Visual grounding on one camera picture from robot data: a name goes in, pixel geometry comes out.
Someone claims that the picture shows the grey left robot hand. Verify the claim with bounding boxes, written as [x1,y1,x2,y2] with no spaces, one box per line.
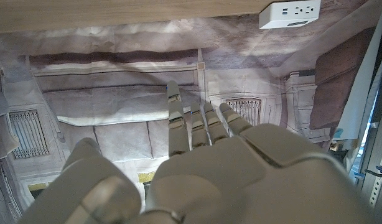
[18,80,382,224]

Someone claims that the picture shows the printed living room backdrop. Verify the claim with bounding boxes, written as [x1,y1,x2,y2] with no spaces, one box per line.
[0,0,382,224]

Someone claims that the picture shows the white power strip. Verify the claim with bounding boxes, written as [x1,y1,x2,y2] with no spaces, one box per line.
[258,0,322,30]

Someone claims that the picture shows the grey perforated metal post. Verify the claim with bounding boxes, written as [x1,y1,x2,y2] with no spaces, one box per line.
[355,90,382,212]

